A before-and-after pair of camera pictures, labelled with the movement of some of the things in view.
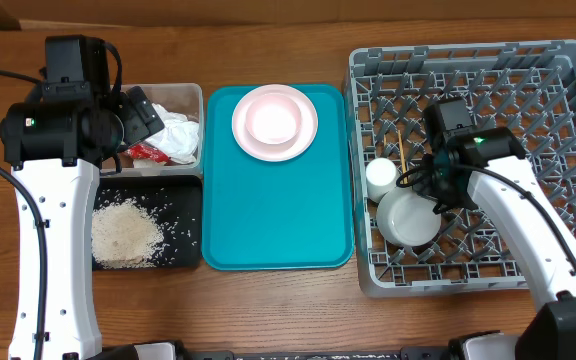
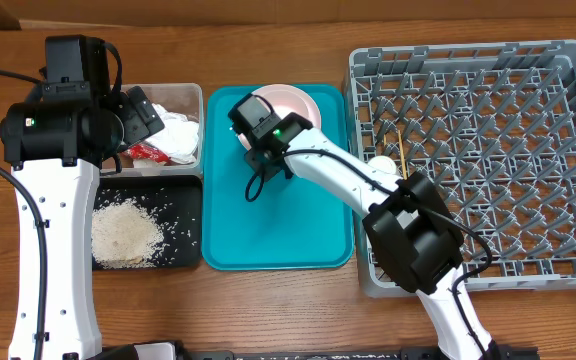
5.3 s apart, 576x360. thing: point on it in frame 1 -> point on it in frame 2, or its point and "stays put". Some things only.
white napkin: x=178 y=138 stays put
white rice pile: x=125 y=235 stays put
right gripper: x=423 y=188 -> x=267 y=171
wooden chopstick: x=405 y=180 stays put
